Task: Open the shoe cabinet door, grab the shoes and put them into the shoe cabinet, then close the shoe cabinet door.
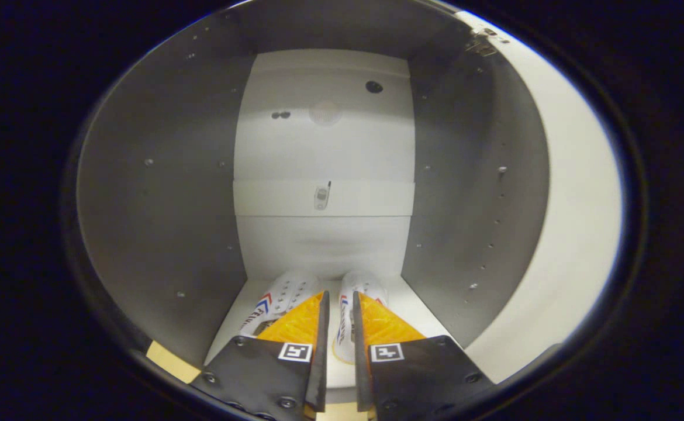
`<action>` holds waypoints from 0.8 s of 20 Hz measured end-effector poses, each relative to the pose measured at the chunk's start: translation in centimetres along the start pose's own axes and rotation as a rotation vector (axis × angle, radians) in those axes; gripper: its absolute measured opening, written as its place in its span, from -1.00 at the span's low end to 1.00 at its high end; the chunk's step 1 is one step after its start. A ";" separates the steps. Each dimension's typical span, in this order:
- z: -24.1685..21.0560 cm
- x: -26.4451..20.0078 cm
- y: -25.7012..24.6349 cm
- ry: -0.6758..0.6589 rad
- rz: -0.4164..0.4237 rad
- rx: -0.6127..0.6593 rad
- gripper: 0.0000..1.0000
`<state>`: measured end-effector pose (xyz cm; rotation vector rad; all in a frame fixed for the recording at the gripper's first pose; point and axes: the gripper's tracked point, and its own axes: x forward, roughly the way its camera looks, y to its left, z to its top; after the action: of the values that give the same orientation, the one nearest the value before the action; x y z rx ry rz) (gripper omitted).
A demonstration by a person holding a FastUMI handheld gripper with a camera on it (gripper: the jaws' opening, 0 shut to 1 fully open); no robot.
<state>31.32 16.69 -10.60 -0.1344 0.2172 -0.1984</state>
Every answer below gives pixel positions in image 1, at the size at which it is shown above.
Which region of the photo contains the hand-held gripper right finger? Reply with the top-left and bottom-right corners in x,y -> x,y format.
352,291 -> 495,421

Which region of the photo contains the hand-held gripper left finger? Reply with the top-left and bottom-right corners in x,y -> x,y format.
190,291 -> 331,421

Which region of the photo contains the white shoe with striped print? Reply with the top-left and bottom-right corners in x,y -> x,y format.
333,270 -> 389,365
239,270 -> 323,340

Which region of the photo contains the white shoe cabinet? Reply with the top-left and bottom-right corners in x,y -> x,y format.
76,0 -> 553,404

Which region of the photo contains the metal door hinge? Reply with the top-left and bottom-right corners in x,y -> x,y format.
466,26 -> 509,58

